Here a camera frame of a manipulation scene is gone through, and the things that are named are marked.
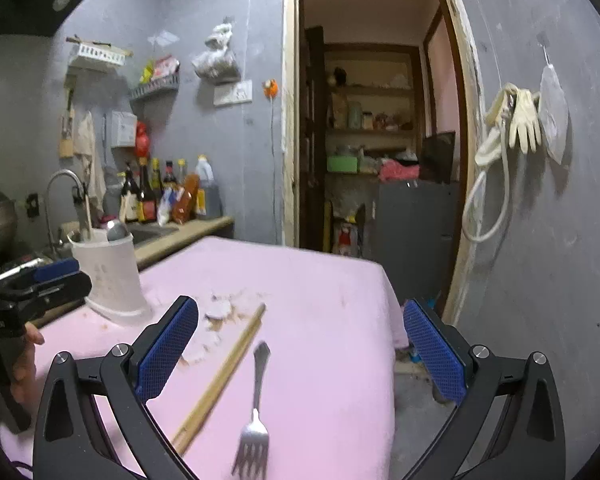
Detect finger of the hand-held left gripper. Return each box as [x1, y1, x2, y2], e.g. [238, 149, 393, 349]
[32, 259, 82, 283]
[0, 271, 93, 313]

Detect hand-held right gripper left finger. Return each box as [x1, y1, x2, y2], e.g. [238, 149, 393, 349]
[32, 296, 199, 480]

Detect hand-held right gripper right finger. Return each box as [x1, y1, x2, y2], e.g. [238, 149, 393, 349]
[404, 299, 567, 480]

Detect white plastic utensil basket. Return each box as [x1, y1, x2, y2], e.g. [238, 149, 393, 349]
[69, 230, 154, 327]

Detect wooden chopstick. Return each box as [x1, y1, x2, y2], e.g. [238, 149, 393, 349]
[171, 302, 267, 453]
[82, 192, 95, 242]
[174, 310, 267, 457]

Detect metal fork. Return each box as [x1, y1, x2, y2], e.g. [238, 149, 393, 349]
[231, 341, 272, 479]

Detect person's left hand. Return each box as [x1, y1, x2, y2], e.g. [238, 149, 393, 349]
[7, 322, 46, 407]

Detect chrome faucet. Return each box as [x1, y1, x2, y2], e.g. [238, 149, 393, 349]
[45, 170, 89, 257]

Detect dark bottle white label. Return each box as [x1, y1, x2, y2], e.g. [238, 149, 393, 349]
[120, 162, 141, 224]

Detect steel sink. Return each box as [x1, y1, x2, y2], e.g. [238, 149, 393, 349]
[130, 222, 181, 247]

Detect grey cabinet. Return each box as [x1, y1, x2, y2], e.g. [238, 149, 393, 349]
[374, 180, 461, 302]

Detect hanging dish cloth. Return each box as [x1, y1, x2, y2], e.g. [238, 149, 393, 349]
[74, 111, 109, 207]

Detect pink tablecloth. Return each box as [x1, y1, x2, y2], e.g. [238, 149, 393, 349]
[0, 235, 412, 480]

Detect hanging bamboo brush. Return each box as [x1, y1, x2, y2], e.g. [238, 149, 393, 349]
[59, 74, 77, 159]

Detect red cap sauce bottle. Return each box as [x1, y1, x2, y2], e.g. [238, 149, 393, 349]
[162, 161, 179, 197]

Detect orange food packet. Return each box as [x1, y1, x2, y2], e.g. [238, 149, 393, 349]
[171, 174, 201, 225]

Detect red plastic bag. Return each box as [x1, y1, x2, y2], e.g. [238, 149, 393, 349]
[134, 121, 150, 159]

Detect large oil jug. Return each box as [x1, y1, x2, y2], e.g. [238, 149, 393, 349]
[195, 155, 224, 220]

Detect red cloth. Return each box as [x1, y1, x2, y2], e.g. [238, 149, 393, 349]
[379, 159, 421, 182]

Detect black monitor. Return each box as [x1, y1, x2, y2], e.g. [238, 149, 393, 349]
[420, 131, 457, 184]

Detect green box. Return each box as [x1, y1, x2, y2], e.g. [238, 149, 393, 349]
[326, 155, 361, 174]

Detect red snack packet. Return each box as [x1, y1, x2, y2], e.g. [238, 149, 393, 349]
[152, 56, 181, 81]

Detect cream rubber gloves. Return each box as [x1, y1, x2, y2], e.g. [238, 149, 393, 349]
[485, 84, 544, 154]

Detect dark wooden door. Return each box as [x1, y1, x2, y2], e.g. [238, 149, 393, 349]
[300, 25, 329, 252]

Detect hanging clear plastic bag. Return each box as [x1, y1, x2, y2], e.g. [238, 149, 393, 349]
[191, 17, 242, 81]

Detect wooden shelf unit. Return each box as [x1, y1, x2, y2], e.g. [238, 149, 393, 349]
[325, 45, 424, 173]

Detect white mesh bag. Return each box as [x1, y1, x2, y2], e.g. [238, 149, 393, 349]
[539, 62, 571, 165]

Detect white square wall box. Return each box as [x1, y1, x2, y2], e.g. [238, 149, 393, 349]
[111, 110, 139, 149]

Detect white hose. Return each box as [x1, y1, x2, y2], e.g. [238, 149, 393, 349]
[461, 125, 511, 244]

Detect metal wall shelf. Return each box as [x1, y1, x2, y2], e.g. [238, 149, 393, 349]
[129, 74, 181, 102]

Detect white wall cable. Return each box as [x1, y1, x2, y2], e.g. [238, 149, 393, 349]
[268, 97, 282, 244]

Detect white wall basket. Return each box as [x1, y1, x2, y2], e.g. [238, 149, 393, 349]
[69, 40, 133, 67]

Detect white wall socket panel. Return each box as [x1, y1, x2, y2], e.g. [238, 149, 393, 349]
[213, 80, 254, 107]

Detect wooden door frame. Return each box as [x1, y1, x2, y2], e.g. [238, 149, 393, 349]
[281, 0, 484, 329]

